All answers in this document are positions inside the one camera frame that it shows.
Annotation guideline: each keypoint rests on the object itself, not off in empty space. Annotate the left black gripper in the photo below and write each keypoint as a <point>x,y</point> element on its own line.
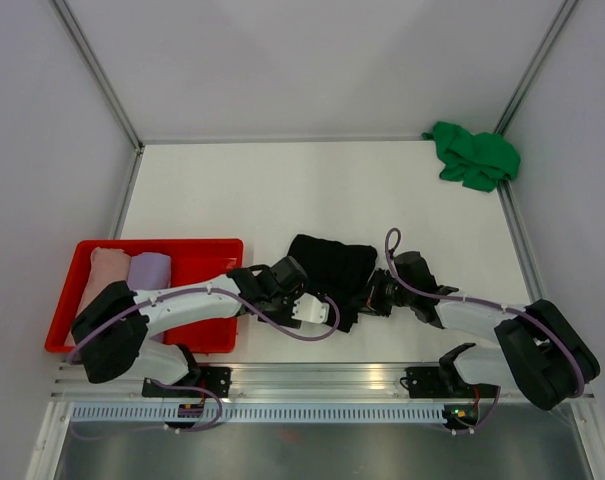
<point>284,317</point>

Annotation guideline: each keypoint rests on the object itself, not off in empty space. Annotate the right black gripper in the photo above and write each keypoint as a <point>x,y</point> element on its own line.
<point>373,302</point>

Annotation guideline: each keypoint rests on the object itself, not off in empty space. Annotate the black t shirt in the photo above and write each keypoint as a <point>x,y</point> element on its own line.
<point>337,270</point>

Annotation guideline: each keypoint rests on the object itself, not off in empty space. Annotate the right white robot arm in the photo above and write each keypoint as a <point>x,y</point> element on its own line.
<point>532,349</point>

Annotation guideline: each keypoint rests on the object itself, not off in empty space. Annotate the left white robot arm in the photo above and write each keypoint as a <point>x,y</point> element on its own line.
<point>114,335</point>

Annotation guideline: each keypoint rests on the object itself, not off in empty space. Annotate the red plastic bin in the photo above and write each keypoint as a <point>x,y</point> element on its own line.
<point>192,261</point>

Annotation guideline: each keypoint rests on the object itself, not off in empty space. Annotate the lavender rolled t shirt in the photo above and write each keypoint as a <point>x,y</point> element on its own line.
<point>149,271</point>

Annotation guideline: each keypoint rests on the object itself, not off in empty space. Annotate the green crumpled t shirt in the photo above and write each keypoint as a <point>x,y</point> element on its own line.
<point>477,161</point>

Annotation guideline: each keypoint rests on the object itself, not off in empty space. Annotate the pink rolled t shirt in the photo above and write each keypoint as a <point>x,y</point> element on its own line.
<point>107,266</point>

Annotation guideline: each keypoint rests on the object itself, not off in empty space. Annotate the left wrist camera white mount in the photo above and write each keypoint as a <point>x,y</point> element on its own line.
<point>310,309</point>

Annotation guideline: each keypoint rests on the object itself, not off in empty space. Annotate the aluminium front rail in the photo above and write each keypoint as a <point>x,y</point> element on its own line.
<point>261,383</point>

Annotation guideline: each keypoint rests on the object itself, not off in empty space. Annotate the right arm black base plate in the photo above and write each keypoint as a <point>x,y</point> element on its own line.
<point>432,381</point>

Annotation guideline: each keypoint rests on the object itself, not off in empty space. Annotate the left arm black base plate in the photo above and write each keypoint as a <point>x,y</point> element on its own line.
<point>215,379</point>

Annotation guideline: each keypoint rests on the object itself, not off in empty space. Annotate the slotted grey cable duct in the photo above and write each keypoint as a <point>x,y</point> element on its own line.
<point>259,413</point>

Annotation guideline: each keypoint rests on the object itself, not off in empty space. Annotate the left aluminium corner post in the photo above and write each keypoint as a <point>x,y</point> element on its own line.
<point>93,65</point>

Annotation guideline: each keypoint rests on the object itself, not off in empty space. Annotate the aluminium corner post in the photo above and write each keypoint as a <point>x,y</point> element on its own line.
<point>93,65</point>
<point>534,67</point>

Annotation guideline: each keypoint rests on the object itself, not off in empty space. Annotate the right aluminium corner post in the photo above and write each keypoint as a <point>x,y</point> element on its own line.
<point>534,67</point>

